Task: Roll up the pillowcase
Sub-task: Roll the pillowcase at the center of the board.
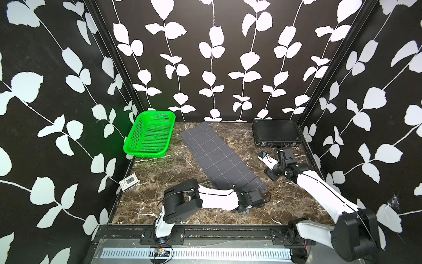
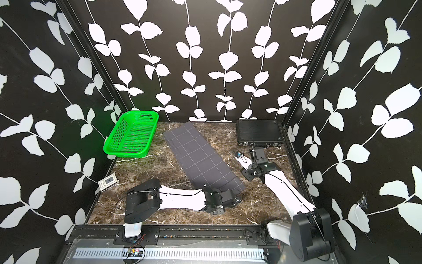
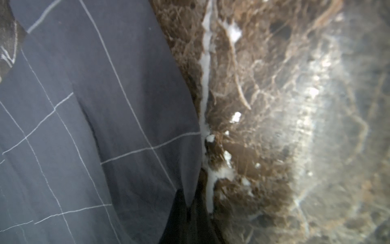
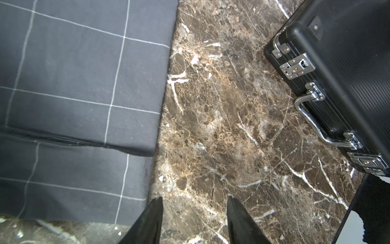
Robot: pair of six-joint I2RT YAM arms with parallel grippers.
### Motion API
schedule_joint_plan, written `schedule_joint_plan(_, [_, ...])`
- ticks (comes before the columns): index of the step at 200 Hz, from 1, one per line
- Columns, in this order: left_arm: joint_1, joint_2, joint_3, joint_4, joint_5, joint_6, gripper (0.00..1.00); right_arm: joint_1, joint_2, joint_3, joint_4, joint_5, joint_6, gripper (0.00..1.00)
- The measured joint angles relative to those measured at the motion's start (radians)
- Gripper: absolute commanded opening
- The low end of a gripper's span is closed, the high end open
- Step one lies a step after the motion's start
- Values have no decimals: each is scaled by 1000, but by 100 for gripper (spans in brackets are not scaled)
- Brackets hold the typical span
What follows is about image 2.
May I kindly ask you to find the grey checked pillowcase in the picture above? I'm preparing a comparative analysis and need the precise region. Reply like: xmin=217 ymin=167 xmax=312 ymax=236
xmin=164 ymin=122 xmax=246 ymax=192

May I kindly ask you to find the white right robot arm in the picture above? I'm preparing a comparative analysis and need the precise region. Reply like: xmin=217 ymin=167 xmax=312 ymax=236
xmin=235 ymin=148 xmax=335 ymax=262

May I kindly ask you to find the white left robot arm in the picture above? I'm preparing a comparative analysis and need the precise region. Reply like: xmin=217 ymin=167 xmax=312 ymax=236
xmin=124 ymin=179 xmax=243 ymax=238

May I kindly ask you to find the black hard carrying case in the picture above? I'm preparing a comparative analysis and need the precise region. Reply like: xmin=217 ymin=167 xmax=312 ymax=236
xmin=236 ymin=119 xmax=283 ymax=147

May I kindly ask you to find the small circuit board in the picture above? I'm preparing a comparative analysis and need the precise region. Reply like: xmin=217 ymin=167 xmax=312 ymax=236
xmin=122 ymin=247 xmax=145 ymax=259

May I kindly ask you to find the green plastic basket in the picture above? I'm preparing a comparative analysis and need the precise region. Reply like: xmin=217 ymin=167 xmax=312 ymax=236
xmin=103 ymin=110 xmax=159 ymax=158

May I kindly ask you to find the small white digital meter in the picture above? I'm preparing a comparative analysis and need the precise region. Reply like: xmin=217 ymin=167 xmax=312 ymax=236
xmin=98 ymin=173 xmax=119 ymax=191

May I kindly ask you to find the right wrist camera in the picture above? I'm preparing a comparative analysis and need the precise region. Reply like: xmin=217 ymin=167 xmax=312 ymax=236
xmin=235 ymin=151 xmax=252 ymax=169

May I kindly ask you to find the black front mounting rail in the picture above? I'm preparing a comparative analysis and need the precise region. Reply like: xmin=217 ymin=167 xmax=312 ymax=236
xmin=69 ymin=224 xmax=278 ymax=246

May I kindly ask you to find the white slotted cable duct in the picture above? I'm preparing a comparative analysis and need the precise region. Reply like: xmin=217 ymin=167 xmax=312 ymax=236
xmin=71 ymin=247 xmax=265 ymax=261

